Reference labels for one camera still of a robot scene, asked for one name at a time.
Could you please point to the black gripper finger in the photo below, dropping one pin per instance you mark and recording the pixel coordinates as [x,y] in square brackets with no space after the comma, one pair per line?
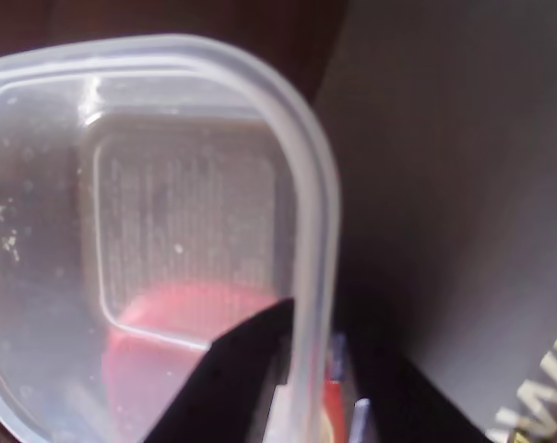
[228,392]
[407,406]

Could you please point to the clear square plastic container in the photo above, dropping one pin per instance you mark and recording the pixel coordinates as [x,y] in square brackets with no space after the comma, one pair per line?
[168,184]

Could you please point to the red bowl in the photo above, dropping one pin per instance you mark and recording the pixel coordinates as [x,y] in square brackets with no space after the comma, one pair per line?
[332,406]

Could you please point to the grey mat with ROBO print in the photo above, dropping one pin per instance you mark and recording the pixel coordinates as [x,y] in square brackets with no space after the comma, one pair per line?
[444,184]

